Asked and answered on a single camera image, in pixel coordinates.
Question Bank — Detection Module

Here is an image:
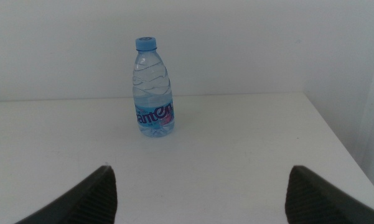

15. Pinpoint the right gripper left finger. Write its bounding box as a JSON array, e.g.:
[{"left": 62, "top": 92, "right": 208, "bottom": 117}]
[{"left": 14, "top": 164, "right": 118, "bottom": 224}]

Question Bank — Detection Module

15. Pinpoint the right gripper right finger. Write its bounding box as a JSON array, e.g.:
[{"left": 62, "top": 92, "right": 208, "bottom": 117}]
[{"left": 284, "top": 164, "right": 374, "bottom": 224}]

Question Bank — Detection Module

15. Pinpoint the clear water bottle blue cap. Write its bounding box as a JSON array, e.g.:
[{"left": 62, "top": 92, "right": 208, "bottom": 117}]
[{"left": 132, "top": 36, "right": 175, "bottom": 138}]

